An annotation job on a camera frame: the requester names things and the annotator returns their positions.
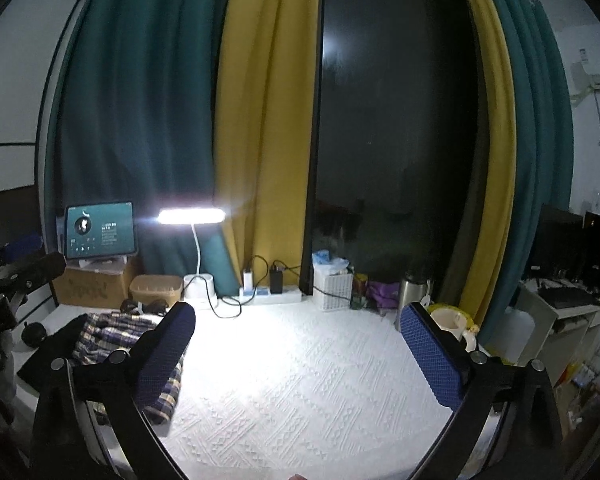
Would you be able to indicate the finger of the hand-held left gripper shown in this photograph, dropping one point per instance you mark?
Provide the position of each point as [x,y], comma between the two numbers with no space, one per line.
[26,246]
[42,270]

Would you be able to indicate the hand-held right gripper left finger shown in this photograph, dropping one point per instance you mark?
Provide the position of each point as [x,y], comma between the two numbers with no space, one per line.
[162,360]

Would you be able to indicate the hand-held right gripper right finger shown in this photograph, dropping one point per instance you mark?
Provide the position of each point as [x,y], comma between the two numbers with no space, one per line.
[430,355]

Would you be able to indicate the blue plaid pants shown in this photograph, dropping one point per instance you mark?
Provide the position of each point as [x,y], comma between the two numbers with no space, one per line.
[110,335]

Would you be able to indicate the cream mug with bear print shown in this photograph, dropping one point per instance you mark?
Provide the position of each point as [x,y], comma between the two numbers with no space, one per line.
[452,322]

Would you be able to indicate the cardboard box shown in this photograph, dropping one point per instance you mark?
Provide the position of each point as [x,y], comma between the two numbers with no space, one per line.
[95,285]

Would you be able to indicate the black cloth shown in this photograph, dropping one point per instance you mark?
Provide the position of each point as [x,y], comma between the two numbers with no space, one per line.
[45,345]

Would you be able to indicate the steel tumbler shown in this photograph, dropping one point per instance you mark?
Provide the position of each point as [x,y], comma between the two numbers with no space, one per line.
[410,295]

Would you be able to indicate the white desk lamp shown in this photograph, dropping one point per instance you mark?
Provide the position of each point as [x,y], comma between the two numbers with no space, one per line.
[198,292]

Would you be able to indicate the purple cloth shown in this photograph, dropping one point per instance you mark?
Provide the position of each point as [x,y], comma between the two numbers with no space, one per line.
[382,292]

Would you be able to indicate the brown jar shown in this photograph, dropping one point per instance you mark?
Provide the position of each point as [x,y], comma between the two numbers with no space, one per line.
[360,287]

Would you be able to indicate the grey computer desk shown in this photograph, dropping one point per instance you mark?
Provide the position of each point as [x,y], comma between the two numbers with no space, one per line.
[535,305]

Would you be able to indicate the white charger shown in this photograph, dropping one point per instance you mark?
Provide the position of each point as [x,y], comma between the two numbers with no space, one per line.
[248,280]

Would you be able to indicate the white perforated basket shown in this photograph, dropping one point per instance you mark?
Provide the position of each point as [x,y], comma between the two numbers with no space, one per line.
[332,287]

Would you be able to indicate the white textured tablecloth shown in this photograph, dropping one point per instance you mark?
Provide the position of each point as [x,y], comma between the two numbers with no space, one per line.
[305,385]

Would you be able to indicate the white power strip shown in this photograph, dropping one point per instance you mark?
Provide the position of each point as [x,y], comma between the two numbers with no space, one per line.
[280,295]

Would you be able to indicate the black charger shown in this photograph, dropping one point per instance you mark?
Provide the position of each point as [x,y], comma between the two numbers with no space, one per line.
[277,280]

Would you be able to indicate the blue tissue packet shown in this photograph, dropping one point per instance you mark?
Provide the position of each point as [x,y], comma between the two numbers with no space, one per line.
[327,260]

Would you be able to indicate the black keyboard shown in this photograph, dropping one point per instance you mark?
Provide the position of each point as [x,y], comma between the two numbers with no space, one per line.
[565,295]

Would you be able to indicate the teal curtain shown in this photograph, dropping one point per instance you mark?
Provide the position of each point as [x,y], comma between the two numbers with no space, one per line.
[145,110]
[540,135]

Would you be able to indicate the dark window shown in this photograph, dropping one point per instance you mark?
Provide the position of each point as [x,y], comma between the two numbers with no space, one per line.
[395,135]

